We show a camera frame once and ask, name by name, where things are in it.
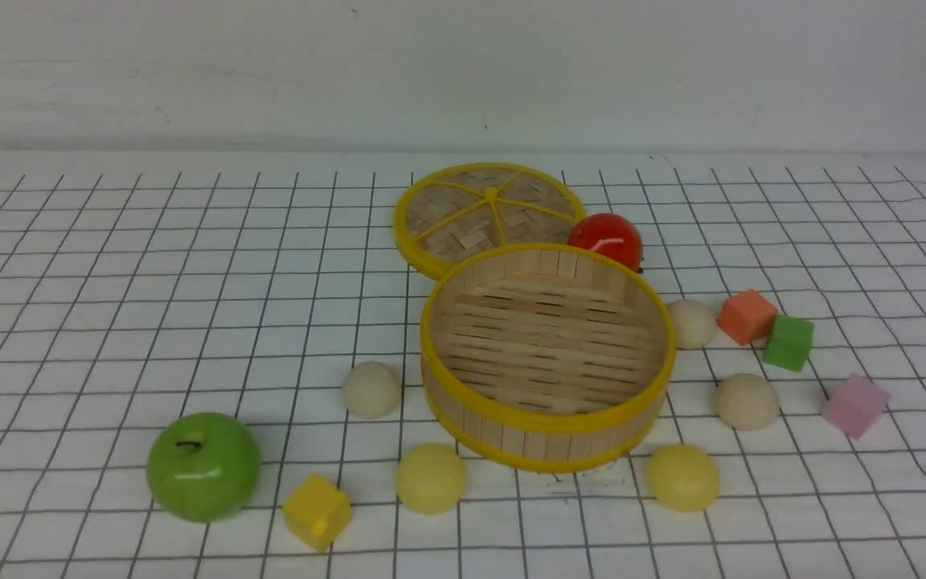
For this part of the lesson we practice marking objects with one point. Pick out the white bun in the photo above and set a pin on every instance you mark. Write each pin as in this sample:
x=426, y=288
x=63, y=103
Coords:
x=694, y=323
x=372, y=389
x=746, y=402

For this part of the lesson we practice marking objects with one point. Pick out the yellow bun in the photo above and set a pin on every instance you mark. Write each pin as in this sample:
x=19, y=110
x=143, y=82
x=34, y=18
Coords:
x=683, y=477
x=431, y=479

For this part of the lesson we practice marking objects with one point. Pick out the woven bamboo steamer lid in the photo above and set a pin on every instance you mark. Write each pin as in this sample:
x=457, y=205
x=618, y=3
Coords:
x=457, y=212

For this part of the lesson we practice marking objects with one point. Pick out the bamboo steamer tray yellow rim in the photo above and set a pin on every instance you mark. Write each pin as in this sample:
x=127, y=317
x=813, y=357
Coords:
x=546, y=357

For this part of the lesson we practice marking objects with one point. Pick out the red tomato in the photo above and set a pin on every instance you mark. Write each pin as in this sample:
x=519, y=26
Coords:
x=612, y=236

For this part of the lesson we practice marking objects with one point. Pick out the yellow cube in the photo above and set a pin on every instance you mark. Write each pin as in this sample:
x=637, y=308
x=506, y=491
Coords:
x=317, y=512

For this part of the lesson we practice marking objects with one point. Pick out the orange cube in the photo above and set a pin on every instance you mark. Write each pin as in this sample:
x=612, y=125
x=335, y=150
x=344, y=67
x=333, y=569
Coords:
x=747, y=316

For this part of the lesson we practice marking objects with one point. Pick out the green apple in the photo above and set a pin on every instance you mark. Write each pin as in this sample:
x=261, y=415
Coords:
x=204, y=467

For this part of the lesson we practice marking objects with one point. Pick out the green cube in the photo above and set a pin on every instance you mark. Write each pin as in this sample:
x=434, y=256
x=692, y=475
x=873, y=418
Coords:
x=789, y=343

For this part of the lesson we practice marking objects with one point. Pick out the pink cube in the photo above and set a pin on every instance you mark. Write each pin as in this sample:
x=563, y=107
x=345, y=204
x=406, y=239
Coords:
x=856, y=405

